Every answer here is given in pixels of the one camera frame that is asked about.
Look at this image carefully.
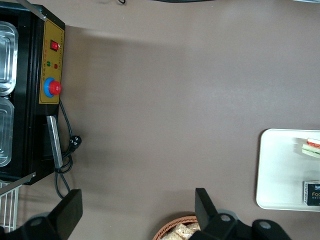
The black power cable with plug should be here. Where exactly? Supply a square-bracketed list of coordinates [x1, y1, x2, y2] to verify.
[54, 98, 83, 200]

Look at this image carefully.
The white wire rack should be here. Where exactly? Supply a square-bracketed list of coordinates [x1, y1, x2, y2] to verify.
[0, 181, 20, 234]

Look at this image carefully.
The triangle sandwich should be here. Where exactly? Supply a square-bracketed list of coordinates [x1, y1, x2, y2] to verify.
[300, 137, 320, 160]

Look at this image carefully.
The brown wicker basket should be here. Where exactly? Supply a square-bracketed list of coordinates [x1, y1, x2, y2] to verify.
[152, 215, 201, 240]

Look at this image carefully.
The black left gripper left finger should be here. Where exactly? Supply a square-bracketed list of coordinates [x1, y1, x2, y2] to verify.
[9, 189, 84, 240]

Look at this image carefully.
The grey metal bar handle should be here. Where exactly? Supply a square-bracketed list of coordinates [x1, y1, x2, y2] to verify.
[46, 115, 64, 168]

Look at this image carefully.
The yellow control panel plate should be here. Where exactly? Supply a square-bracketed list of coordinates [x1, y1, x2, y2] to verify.
[39, 19, 66, 105]

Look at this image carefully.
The silver metal frame rail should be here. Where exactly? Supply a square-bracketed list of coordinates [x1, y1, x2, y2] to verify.
[16, 0, 48, 21]
[0, 171, 37, 196]

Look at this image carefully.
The black printed packet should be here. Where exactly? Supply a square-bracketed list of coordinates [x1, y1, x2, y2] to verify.
[302, 179, 320, 207]

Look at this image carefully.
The white plastic tray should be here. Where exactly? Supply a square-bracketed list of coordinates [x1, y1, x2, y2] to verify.
[255, 128, 320, 212]

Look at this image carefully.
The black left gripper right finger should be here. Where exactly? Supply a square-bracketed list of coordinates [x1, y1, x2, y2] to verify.
[191, 187, 241, 240]

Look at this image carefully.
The steel food pan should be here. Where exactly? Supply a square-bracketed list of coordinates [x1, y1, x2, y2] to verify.
[0, 96, 16, 168]
[0, 21, 19, 95]

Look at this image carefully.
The red knob on blue dial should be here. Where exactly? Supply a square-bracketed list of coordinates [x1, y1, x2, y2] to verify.
[43, 77, 62, 99]

